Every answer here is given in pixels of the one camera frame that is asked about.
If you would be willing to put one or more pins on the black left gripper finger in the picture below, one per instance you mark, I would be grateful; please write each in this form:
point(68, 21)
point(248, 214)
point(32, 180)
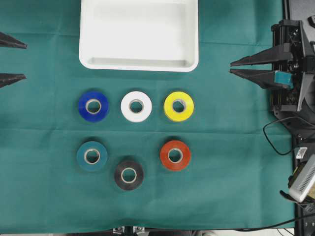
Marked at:
point(10, 42)
point(9, 78)

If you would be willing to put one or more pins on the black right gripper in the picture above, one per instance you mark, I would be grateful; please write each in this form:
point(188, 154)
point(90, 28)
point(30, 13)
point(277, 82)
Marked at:
point(294, 66)

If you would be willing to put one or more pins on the yellow tape roll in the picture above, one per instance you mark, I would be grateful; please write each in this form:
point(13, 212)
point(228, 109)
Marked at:
point(178, 106)

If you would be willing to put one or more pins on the teal tape roll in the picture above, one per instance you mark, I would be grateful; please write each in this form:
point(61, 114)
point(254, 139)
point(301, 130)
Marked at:
point(92, 156)

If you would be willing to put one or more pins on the red tape roll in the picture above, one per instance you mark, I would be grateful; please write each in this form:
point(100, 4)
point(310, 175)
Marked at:
point(175, 155)

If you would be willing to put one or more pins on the white tape roll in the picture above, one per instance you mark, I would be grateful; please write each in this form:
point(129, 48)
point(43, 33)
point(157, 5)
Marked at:
point(136, 106)

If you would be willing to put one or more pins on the blue tape roll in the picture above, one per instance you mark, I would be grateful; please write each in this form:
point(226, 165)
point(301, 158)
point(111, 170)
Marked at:
point(93, 106)

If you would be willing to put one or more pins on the black tape roll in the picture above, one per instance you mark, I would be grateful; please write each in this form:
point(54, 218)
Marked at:
point(129, 175)

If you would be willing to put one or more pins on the green table cloth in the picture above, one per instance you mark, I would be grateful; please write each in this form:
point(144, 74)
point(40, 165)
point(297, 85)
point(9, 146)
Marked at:
point(234, 176)

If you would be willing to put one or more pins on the white plastic tray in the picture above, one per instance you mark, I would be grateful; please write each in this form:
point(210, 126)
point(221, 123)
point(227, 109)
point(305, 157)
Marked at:
point(144, 35)

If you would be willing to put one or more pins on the white perforated box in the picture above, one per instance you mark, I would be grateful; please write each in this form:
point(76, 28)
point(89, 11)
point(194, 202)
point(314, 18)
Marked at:
point(304, 181)

